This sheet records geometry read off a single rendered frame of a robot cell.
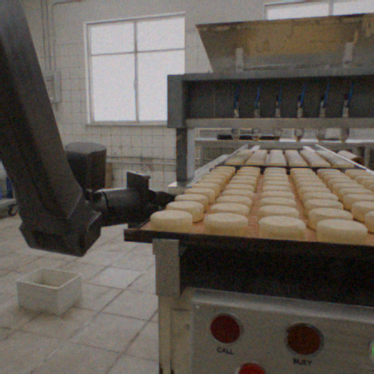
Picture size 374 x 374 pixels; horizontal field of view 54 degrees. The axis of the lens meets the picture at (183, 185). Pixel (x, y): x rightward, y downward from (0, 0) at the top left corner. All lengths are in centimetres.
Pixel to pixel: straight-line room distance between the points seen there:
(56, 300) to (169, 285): 179
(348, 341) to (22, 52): 40
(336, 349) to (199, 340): 14
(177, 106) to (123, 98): 393
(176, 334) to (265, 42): 89
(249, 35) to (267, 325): 89
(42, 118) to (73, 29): 508
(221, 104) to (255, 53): 18
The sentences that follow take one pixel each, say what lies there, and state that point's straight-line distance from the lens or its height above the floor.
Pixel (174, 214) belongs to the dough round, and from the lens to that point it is 44.
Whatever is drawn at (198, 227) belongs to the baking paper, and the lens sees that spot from 46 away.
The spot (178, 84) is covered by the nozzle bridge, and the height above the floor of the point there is 115.
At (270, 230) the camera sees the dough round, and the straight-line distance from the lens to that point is 40.
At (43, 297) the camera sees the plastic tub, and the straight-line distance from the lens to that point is 224.
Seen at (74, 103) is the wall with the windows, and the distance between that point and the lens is 531.
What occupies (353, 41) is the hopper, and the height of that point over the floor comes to 125.
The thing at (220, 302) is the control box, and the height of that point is 84.
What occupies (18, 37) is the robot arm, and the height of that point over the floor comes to 109.
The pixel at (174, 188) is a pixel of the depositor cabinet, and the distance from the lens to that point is 114.
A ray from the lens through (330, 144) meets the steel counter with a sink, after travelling 360.
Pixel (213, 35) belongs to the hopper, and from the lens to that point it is 116.
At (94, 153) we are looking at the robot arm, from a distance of 51.
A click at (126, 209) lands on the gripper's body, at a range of 55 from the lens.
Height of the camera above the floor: 103
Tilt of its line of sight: 9 degrees down
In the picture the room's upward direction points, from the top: straight up
